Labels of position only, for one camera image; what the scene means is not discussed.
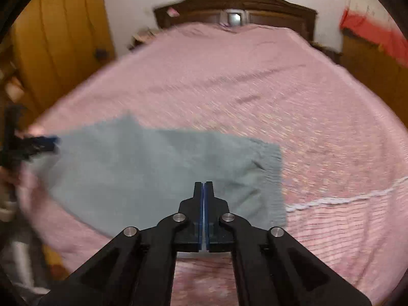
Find pink floral blanket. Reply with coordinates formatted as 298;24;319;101
17;22;408;306

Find dark wooden headboard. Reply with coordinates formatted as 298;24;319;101
154;0;318;43

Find orange wooden wardrobe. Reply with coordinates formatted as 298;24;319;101
0;0;115;122

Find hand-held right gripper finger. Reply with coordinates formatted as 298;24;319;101
38;182;203;306
204;181;373;306

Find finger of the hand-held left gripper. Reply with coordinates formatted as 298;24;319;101
19;136;61;162

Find red and white curtain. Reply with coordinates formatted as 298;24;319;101
339;0;408;68

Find person's left forearm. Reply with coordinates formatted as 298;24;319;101
0;167;20;222

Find grey-blue pants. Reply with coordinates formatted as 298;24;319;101
30;113;287;240

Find low wooden cabinet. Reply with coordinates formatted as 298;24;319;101
338;29;408;136

